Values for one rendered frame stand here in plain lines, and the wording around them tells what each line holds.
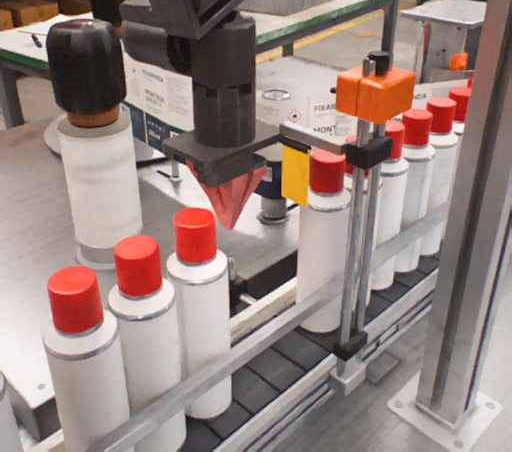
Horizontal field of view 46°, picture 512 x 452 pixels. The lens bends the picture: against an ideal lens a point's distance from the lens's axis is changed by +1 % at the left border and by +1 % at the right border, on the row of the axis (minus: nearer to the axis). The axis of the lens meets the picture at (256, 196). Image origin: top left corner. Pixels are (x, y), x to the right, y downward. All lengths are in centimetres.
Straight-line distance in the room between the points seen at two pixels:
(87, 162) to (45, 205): 25
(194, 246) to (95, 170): 27
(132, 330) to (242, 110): 21
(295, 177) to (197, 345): 17
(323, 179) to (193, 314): 18
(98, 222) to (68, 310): 34
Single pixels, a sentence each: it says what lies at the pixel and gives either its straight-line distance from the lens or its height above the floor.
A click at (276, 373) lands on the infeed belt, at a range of 63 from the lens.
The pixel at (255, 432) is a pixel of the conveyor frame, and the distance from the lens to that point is 59.
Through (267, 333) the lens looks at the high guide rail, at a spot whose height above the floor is 96.
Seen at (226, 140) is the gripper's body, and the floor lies 112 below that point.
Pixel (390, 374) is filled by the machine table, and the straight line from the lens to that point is 72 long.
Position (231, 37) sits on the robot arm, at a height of 121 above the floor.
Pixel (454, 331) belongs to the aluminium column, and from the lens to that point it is 62.
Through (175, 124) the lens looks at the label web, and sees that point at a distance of 93.
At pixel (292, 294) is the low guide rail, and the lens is 69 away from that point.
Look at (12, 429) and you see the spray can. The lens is 45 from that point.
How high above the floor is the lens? 133
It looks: 29 degrees down
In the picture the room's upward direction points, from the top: straight up
